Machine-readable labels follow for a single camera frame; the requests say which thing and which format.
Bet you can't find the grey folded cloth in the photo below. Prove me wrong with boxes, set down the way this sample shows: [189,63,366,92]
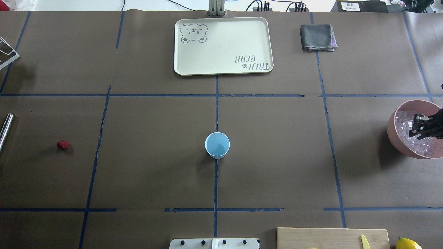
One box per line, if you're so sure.
[300,24,338,52]

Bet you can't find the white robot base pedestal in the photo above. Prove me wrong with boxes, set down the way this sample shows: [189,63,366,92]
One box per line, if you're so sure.
[169,238,261,249]

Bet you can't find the cream bear tray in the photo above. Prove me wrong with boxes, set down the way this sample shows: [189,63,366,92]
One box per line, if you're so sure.
[174,17,274,76]

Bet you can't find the wire cup rack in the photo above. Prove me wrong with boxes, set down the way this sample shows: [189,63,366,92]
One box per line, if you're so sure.
[0,37,20,70]

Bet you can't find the light blue plastic cup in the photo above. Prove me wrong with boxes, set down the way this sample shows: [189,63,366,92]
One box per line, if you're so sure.
[204,132,230,159]

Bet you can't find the steel muddler black tip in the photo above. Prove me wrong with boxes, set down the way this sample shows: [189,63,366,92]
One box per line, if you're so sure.
[0,113,15,154]

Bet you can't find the yellow lemon upper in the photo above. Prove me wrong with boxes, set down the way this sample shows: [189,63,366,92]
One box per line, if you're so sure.
[395,237,422,249]

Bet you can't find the red strawberry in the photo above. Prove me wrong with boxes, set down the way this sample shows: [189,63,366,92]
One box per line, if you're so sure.
[57,140,70,151]

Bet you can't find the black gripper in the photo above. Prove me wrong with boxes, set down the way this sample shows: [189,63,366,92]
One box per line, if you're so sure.
[408,108,443,139]

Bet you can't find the yellow plastic knife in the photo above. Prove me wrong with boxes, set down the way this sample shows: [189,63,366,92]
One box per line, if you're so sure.
[360,234,371,249]

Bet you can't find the pink bowl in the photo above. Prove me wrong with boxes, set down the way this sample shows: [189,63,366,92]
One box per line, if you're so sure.
[386,99,442,159]

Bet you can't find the wooden cutting board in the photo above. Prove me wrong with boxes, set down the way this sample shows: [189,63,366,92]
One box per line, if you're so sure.
[276,227,391,249]

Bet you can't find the clear ice cubes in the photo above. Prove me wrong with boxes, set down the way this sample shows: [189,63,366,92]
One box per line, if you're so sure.
[395,111,443,158]

